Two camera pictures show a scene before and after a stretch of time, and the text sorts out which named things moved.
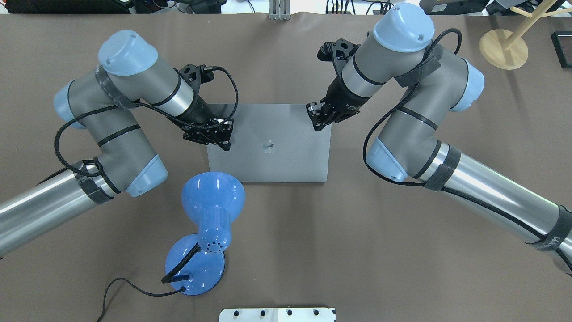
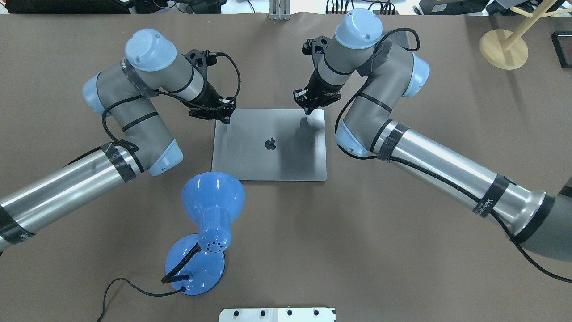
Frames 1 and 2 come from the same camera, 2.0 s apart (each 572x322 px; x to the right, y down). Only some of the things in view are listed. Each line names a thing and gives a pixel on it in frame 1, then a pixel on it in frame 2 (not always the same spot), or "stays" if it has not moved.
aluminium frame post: (279, 10) stays
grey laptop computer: (272, 143) stays
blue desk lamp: (214, 199) stays
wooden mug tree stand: (507, 50) stays
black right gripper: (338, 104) → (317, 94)
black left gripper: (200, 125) → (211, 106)
